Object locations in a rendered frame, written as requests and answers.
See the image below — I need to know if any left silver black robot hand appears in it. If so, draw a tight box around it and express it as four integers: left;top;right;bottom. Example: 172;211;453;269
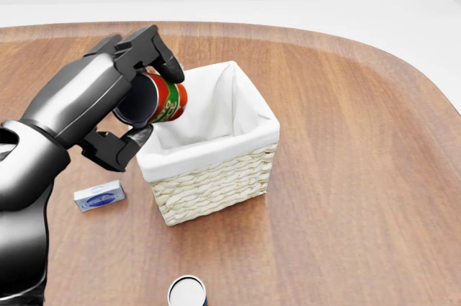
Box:
21;24;186;173

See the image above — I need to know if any red green tomato sauce tin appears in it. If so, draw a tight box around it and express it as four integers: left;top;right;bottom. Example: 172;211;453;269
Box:
112;71;189;130

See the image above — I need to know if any white lined wicker basket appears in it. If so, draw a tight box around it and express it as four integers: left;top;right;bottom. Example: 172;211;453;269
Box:
135;60;281;228

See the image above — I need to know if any small white blue printed box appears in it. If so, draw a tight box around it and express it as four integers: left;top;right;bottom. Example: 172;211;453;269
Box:
73;179;127;213

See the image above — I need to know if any white lidded blue tin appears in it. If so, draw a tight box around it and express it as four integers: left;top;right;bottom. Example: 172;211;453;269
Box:
167;275;208;306

